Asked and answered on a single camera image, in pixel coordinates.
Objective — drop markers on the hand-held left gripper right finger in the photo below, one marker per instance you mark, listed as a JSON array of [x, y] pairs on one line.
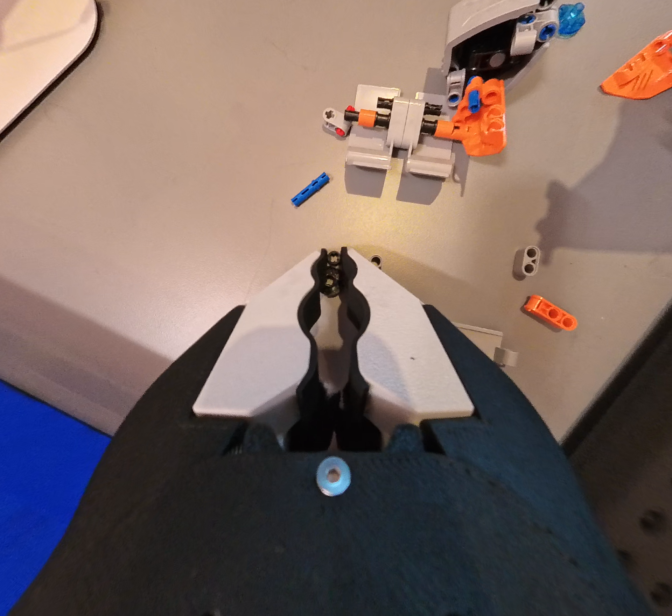
[[414, 364]]

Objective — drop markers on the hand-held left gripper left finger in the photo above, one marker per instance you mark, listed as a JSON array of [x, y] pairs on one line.
[[252, 364]]

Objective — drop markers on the black brick connector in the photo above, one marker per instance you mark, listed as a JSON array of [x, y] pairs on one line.
[[332, 280]]

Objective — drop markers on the small grey orange brick assembly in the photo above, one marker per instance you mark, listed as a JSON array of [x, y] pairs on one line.
[[399, 123]]

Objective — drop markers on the blue storage bin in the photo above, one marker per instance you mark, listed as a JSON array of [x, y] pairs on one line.
[[42, 495]]

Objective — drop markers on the grey panel piece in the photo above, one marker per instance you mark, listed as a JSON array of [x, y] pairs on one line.
[[483, 340]]

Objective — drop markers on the orange short beam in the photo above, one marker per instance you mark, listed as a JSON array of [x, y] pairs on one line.
[[549, 312]]

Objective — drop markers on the grey brick connector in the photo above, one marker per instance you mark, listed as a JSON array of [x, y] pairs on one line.
[[527, 262]]

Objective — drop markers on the blue brick pin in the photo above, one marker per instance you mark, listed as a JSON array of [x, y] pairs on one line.
[[309, 189]]

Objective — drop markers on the black perforated board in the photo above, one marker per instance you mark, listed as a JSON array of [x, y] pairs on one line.
[[630, 469]]

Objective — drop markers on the orange curved brick piece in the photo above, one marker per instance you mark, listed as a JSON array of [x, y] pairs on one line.
[[640, 73]]

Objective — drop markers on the blue transparent round stud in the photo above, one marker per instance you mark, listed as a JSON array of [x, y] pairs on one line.
[[570, 20]]

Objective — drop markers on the white book stand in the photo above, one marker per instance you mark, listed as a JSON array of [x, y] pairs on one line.
[[36, 33]]

